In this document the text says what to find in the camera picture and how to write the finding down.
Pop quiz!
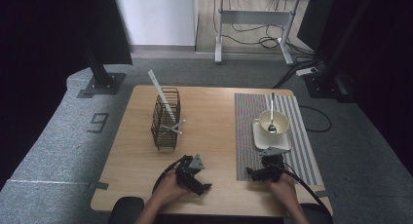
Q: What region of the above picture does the white panel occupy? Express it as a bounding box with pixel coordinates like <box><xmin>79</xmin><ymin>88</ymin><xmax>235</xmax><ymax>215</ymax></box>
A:
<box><xmin>112</xmin><ymin>0</ymin><xmax>200</xmax><ymax>48</ymax></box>

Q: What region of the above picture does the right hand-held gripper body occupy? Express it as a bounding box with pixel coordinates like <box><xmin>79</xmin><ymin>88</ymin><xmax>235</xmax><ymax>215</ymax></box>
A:
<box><xmin>258</xmin><ymin>146</ymin><xmax>289</xmax><ymax>183</ymax></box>

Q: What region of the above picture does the dark wire cutlery basket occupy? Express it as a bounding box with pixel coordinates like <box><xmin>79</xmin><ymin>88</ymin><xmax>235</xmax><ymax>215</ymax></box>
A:
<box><xmin>150</xmin><ymin>87</ymin><xmax>182</xmax><ymax>151</ymax></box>

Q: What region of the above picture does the person's right hand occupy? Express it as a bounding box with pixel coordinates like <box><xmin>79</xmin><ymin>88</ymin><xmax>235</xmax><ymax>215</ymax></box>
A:
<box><xmin>266</xmin><ymin>172</ymin><xmax>298</xmax><ymax>206</ymax></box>

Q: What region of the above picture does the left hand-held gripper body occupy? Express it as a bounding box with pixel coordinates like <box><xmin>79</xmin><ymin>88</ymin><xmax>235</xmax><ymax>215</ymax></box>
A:
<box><xmin>175</xmin><ymin>153</ymin><xmax>206</xmax><ymax>187</ymax></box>

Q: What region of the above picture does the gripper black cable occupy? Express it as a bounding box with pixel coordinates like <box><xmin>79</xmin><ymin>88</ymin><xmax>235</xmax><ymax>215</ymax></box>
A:
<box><xmin>151</xmin><ymin>154</ymin><xmax>189</xmax><ymax>195</ymax></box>
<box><xmin>268</xmin><ymin>163</ymin><xmax>328</xmax><ymax>213</ymax></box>

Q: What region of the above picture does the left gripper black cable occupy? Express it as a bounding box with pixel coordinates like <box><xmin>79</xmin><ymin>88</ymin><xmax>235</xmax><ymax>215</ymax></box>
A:
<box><xmin>151</xmin><ymin>154</ymin><xmax>189</xmax><ymax>195</ymax></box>

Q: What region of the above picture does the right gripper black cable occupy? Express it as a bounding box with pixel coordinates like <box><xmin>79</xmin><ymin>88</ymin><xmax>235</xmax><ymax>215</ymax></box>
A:
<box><xmin>268</xmin><ymin>163</ymin><xmax>328</xmax><ymax>213</ymax></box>

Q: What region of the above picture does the black stand with base plate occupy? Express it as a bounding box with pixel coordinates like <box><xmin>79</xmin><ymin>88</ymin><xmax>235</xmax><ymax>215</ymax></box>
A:
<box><xmin>76</xmin><ymin>42</ymin><xmax>128</xmax><ymax>99</ymax></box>

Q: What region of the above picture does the metal spoon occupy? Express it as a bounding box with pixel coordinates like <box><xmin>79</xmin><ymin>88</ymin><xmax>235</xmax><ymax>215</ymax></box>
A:
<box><xmin>267</xmin><ymin>92</ymin><xmax>278</xmax><ymax>134</ymax></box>

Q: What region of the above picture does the grey striped placemat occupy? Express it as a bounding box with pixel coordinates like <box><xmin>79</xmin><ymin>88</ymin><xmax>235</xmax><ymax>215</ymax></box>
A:
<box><xmin>234</xmin><ymin>93</ymin><xmax>324</xmax><ymax>187</ymax></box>

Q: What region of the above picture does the black looped floor cable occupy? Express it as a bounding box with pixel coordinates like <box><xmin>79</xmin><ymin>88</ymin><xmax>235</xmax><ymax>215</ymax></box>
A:
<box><xmin>297</xmin><ymin>104</ymin><xmax>333</xmax><ymax>133</ymax></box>

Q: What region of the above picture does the white frame standing desk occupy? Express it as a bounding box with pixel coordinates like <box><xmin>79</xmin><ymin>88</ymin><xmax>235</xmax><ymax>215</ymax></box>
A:
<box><xmin>207</xmin><ymin>0</ymin><xmax>336</xmax><ymax>66</ymax></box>

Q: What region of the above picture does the person's left hand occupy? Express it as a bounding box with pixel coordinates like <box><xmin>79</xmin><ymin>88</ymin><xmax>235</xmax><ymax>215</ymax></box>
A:
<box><xmin>151</xmin><ymin>168</ymin><xmax>193</xmax><ymax>204</ymax></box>

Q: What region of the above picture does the white power strip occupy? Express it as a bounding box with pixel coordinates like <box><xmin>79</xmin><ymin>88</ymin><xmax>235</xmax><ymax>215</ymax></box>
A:
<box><xmin>295</xmin><ymin>66</ymin><xmax>319</xmax><ymax>77</ymax></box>

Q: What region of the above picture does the white square plate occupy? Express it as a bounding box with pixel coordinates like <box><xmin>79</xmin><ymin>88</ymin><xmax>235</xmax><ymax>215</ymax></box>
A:
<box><xmin>252</xmin><ymin>118</ymin><xmax>292</xmax><ymax>151</ymax></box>

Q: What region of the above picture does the black curtain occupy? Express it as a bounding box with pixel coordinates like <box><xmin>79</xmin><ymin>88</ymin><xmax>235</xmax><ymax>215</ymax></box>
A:
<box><xmin>296</xmin><ymin>0</ymin><xmax>413</xmax><ymax>178</ymax></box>
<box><xmin>0</xmin><ymin>0</ymin><xmax>133</xmax><ymax>190</ymax></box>

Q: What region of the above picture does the cream bowl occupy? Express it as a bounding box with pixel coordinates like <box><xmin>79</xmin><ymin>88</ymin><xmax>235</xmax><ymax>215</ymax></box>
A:
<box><xmin>258</xmin><ymin>109</ymin><xmax>290</xmax><ymax>138</ymax></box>

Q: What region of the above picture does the black stand with block base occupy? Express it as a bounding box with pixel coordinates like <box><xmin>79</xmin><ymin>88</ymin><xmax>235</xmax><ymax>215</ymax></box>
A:
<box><xmin>302</xmin><ymin>0</ymin><xmax>379</xmax><ymax>104</ymax></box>

